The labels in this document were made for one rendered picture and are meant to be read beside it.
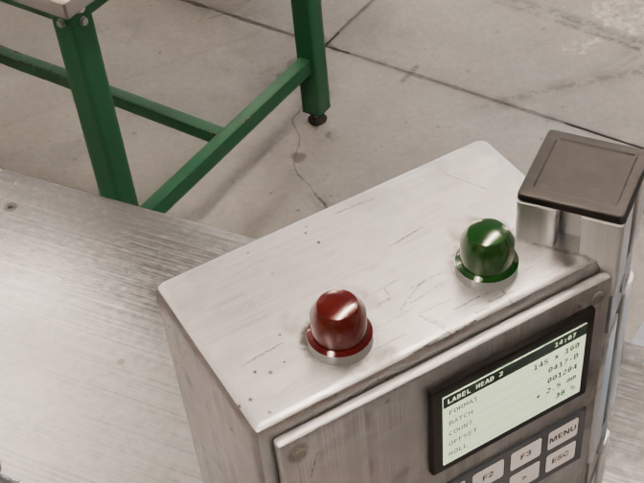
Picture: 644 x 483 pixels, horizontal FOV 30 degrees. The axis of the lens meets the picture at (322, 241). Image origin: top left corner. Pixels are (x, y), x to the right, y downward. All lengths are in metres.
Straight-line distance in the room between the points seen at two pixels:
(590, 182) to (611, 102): 2.50
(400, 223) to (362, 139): 2.37
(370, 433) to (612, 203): 0.13
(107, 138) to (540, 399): 1.80
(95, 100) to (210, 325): 1.74
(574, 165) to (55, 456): 0.87
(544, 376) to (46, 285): 1.01
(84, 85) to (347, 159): 0.84
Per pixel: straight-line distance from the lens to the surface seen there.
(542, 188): 0.50
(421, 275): 0.50
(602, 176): 0.51
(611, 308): 0.53
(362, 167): 2.81
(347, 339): 0.46
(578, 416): 0.57
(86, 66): 2.17
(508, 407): 0.52
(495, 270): 0.49
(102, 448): 1.28
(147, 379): 1.33
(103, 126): 2.25
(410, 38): 3.21
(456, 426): 0.50
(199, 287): 0.50
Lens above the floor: 1.83
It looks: 44 degrees down
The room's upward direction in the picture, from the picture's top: 6 degrees counter-clockwise
